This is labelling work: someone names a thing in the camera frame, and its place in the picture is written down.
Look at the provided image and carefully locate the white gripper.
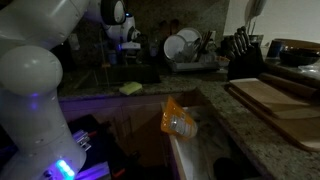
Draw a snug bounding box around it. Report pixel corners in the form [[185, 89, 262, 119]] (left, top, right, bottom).
[[121, 42, 141, 57]]

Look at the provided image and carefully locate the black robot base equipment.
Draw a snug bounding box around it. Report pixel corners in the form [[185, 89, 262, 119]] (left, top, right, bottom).
[[68, 115, 144, 180]]

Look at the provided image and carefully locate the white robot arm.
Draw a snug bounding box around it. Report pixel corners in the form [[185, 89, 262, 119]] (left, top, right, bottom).
[[0, 0, 126, 180]]

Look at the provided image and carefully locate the yellow green sponge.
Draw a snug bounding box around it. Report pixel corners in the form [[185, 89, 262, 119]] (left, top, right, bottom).
[[119, 82, 142, 95]]

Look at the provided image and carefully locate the white plate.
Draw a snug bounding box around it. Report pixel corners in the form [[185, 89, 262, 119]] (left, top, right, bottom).
[[178, 27, 202, 42], [163, 35, 186, 60]]

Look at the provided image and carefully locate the stainless steel sink basin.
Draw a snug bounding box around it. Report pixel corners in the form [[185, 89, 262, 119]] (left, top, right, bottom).
[[75, 65, 161, 89]]

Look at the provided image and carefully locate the dish drying rack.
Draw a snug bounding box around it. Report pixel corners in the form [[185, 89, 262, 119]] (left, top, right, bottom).
[[164, 52, 219, 72]]

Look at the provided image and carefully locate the orange package in drawer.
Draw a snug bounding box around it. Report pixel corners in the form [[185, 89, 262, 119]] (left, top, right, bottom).
[[160, 96, 198, 140]]

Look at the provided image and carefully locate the black knife block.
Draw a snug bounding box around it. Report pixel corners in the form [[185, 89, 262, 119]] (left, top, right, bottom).
[[227, 26, 265, 80]]

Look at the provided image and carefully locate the open white drawer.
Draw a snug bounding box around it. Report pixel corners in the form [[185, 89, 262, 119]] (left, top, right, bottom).
[[166, 106, 263, 180]]

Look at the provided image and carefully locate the dark bowl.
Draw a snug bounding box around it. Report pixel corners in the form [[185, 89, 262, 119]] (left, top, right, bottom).
[[279, 39, 320, 67]]

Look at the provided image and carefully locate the wooden cutting board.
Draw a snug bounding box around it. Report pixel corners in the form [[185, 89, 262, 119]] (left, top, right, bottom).
[[226, 78, 320, 152]]

